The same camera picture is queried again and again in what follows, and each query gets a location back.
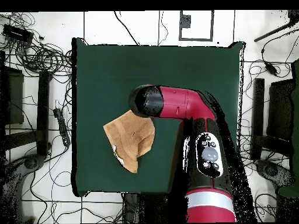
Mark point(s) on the tan terry towel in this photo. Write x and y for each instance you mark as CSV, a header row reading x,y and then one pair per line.
x,y
128,137

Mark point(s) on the black metal frame stand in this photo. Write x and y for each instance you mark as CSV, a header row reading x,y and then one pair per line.
x,y
259,112
43,112

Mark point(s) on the dark green table cloth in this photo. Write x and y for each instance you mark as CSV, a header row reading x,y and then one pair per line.
x,y
105,70

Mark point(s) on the black chair base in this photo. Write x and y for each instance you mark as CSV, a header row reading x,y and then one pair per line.
x,y
30,163
273,172

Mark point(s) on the black power strip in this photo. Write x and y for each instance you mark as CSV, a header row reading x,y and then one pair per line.
x,y
62,126

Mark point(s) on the black power adapter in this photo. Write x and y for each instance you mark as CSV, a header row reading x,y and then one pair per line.
x,y
271,68

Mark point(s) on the black box device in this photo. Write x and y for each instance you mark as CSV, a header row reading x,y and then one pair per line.
x,y
17,35

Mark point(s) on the black rod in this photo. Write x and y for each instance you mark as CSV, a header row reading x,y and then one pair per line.
x,y
273,31

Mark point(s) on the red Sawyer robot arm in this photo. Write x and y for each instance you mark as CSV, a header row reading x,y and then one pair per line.
x,y
177,102

